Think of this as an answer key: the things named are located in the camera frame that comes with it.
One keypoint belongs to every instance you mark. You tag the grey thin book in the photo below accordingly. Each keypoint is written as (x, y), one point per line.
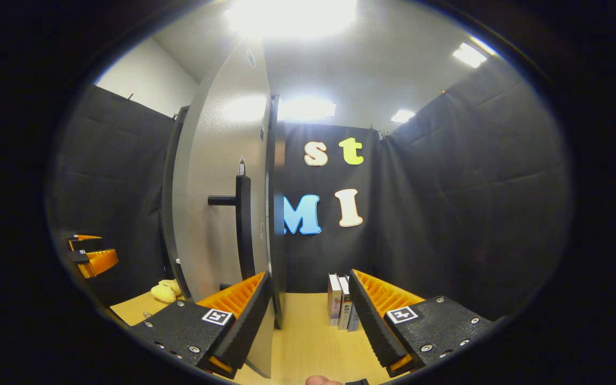
(354, 321)

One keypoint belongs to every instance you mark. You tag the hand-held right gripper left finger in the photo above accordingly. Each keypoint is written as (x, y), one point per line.
(246, 326)

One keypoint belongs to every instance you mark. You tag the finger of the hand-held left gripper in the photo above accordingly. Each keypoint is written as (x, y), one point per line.
(86, 243)
(99, 262)

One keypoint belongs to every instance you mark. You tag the white cabinet door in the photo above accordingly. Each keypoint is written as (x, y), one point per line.
(217, 160)

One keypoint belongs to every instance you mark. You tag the black backdrop cloth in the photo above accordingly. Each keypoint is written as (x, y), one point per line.
(447, 214)

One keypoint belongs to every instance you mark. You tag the cream plush toy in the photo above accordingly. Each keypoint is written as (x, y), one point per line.
(164, 292)

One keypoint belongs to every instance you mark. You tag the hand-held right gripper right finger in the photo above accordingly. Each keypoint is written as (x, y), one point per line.
(372, 326)

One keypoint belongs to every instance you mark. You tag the ceiling light panel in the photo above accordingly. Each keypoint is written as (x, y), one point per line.
(471, 53)
(308, 108)
(292, 16)
(403, 116)

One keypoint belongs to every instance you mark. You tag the white spine book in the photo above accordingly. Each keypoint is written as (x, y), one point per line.
(345, 305)

